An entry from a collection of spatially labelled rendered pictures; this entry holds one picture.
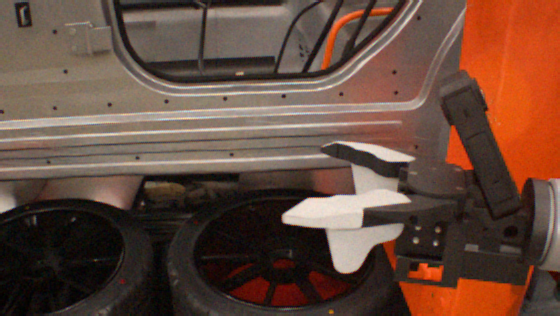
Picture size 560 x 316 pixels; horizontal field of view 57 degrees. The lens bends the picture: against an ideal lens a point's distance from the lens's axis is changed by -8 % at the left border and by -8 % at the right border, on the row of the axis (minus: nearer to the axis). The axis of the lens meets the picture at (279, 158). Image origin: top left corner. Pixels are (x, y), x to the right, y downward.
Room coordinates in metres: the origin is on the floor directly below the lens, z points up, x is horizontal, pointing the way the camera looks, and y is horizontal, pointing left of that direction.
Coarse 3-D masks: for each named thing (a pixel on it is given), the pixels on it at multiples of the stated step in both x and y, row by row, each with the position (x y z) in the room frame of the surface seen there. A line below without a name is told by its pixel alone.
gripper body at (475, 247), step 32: (416, 160) 0.41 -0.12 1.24; (416, 192) 0.37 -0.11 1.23; (448, 192) 0.34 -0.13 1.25; (480, 192) 0.35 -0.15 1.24; (544, 192) 0.34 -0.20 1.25; (448, 224) 0.33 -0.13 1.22; (480, 224) 0.35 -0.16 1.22; (512, 224) 0.34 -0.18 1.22; (544, 224) 0.32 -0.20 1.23; (416, 256) 0.34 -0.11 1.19; (448, 256) 0.33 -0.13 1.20; (480, 256) 0.34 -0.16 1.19; (512, 256) 0.33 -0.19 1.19
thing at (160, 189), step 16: (144, 176) 2.44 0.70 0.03; (160, 176) 2.47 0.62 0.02; (176, 176) 2.47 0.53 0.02; (192, 176) 2.47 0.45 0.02; (208, 176) 2.47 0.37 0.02; (224, 176) 2.47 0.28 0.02; (240, 176) 2.44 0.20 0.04; (144, 192) 2.33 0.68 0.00; (160, 192) 2.33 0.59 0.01; (176, 192) 2.33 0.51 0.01; (224, 192) 2.34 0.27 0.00; (144, 208) 2.19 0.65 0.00
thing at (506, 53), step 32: (480, 0) 0.86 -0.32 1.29; (512, 0) 0.76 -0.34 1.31; (544, 0) 0.77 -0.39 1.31; (480, 32) 0.85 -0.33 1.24; (512, 32) 0.76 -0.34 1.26; (544, 32) 0.77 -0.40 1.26; (480, 64) 0.83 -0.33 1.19; (512, 64) 0.76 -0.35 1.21; (544, 64) 0.77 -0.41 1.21; (512, 96) 0.76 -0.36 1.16; (544, 96) 0.77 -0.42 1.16; (512, 128) 0.76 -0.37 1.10; (544, 128) 0.77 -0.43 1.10; (448, 160) 0.90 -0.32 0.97; (512, 160) 0.76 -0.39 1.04; (544, 160) 0.77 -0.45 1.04; (448, 288) 0.80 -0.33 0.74; (480, 288) 0.76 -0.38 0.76; (512, 288) 0.77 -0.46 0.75
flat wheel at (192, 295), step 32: (256, 192) 1.54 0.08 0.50; (288, 192) 1.53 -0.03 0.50; (320, 192) 1.53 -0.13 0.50; (192, 224) 1.35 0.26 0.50; (224, 224) 1.40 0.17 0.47; (256, 224) 1.47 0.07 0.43; (288, 224) 1.48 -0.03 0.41; (192, 256) 1.20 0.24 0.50; (224, 256) 1.23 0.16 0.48; (256, 256) 1.23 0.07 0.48; (288, 256) 1.28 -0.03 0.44; (320, 256) 1.24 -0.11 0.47; (384, 256) 1.20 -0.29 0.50; (192, 288) 1.07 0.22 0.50; (224, 288) 1.09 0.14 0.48; (352, 288) 1.07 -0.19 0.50; (384, 288) 1.07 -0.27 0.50
